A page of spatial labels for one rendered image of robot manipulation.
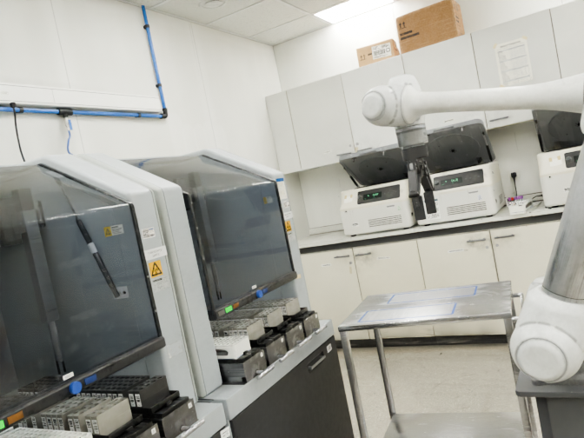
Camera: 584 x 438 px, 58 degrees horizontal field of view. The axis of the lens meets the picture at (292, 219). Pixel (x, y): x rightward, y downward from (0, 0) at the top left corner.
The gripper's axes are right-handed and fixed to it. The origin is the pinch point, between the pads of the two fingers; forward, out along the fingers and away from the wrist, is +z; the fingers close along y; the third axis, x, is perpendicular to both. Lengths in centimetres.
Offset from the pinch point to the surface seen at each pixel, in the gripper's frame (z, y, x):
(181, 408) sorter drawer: 40, -49, 66
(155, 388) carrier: 34, -50, 73
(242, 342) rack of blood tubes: 35, -10, 70
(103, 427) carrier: 35, -70, 73
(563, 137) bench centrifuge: -13, 264, -35
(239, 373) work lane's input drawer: 43, -17, 68
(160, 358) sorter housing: 28, -43, 76
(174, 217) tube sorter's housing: -13, -25, 75
